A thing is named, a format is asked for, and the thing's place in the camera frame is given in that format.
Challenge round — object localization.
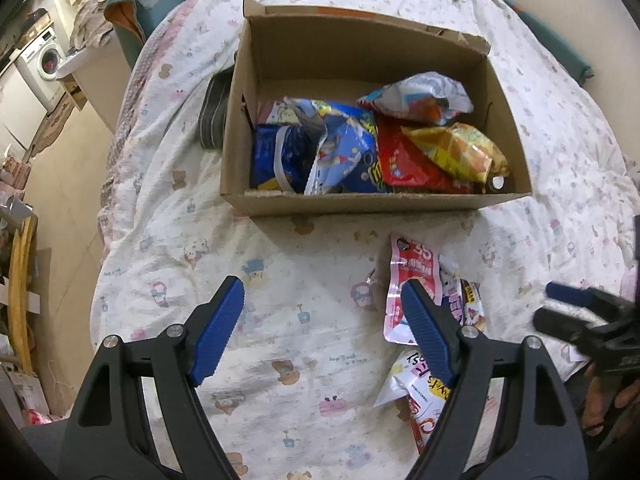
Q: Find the white Doritos style bag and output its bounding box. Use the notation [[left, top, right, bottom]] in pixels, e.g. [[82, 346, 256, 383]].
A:
[[373, 346, 450, 453]]

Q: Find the small red snack packet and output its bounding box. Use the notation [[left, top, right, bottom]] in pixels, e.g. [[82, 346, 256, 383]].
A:
[[440, 270, 486, 332]]

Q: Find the pink crab stick pouch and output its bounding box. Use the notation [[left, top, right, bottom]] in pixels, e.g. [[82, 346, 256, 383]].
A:
[[382, 231, 446, 346]]

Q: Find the yellow chip bag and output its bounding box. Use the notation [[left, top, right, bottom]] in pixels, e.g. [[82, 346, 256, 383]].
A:
[[401, 122, 511, 185]]

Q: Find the red snack bag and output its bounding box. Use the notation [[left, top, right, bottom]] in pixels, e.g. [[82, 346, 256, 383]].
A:
[[374, 112, 475, 194]]

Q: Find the silver white snack bag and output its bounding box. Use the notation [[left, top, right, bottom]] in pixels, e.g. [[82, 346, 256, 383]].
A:
[[358, 72, 474, 126]]

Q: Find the blue snack bag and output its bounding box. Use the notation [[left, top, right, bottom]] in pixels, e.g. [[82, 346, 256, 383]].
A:
[[284, 98, 390, 196]]

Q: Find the small blue chip bag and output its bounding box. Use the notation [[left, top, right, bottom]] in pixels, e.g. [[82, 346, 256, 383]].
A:
[[250, 125, 314, 194]]

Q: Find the person's right hand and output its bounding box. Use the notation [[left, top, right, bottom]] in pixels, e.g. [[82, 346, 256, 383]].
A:
[[582, 363, 639, 440]]

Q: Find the white patterned duvet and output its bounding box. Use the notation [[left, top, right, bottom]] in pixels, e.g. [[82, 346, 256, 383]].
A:
[[90, 0, 639, 479]]

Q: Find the teal bed bolster right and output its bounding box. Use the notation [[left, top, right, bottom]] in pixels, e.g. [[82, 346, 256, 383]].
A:
[[491, 0, 594, 87]]

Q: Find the teal bed bolster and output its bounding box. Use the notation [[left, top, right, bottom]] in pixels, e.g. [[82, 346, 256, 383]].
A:
[[491, 0, 594, 87], [103, 0, 184, 68]]

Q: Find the dark striped garment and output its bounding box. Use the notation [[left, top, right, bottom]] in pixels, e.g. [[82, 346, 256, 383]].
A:
[[198, 67, 233, 150]]

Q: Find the white kitchen cabinet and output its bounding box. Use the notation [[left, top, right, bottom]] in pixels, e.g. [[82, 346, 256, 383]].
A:
[[1, 64, 47, 150]]

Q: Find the brown cardboard box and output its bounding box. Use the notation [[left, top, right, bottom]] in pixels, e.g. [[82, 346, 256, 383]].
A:
[[220, 0, 532, 217]]

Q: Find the white washing machine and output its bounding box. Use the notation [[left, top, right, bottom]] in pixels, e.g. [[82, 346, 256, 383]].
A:
[[15, 26, 65, 114]]

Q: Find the teal bed bolster left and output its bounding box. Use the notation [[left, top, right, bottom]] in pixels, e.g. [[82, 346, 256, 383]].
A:
[[103, 0, 184, 68]]

